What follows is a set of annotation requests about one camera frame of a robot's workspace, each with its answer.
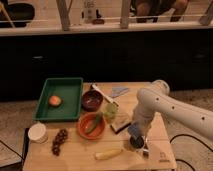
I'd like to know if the green pepper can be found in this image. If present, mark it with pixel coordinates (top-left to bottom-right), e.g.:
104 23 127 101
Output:
85 114 103 134

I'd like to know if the orange peach fruit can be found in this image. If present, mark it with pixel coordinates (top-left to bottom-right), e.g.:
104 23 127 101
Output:
48 95 62 107

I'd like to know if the black cable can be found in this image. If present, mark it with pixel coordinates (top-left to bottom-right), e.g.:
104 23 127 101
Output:
169 133 213 171

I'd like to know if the yellow corn cob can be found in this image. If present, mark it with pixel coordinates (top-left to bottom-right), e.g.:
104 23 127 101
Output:
94 149 123 160

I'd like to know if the grey blue cloth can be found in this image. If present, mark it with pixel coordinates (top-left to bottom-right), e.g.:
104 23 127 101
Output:
110 86 129 98

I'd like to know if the green plastic tray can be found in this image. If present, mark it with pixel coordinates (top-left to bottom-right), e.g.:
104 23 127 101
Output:
33 77 83 122

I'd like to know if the white handled knife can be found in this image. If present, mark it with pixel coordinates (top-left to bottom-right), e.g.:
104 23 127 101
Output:
91 84 119 106

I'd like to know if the white bottle in background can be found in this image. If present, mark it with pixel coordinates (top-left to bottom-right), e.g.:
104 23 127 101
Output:
83 0 96 23

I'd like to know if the orange bowl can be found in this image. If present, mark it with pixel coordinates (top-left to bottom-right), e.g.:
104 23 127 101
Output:
77 113 105 140

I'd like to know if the dark red grape bunch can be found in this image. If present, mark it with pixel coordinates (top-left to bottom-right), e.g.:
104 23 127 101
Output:
52 129 68 156

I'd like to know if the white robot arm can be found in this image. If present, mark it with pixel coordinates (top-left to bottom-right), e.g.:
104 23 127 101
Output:
127 80 213 157

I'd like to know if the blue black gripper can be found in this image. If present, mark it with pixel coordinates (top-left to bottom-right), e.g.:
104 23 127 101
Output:
127 122 149 158

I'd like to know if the black chair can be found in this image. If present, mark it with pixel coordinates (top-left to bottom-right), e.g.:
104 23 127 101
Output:
0 3 35 28

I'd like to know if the white metal cup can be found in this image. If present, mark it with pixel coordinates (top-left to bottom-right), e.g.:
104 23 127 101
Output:
28 123 48 143

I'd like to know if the seated person in background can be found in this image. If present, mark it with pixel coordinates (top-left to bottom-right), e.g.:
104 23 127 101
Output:
131 0 189 23

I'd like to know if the wooden board table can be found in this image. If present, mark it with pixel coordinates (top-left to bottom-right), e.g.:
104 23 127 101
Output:
22 81 178 171

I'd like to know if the dark maroon bowl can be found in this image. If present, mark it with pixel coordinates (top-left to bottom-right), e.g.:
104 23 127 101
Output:
81 90 103 112

